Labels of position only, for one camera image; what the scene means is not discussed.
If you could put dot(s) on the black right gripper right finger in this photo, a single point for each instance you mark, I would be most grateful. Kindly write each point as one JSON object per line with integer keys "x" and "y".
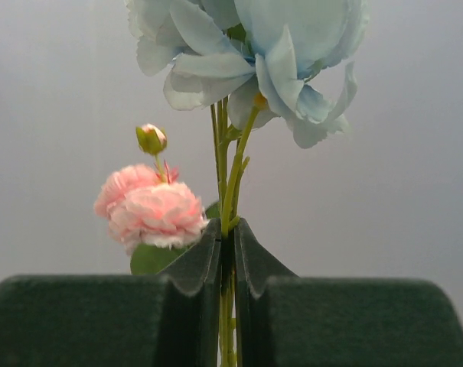
{"x": 285, "y": 320}

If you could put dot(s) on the blue hydrangea stem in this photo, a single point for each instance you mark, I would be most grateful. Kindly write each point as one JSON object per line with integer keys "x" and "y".
{"x": 250, "y": 62}

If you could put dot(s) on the pink rose stem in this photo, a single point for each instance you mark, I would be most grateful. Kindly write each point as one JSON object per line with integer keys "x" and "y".
{"x": 154, "y": 216}

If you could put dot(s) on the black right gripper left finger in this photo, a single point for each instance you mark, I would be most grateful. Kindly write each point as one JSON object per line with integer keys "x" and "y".
{"x": 168, "y": 319}

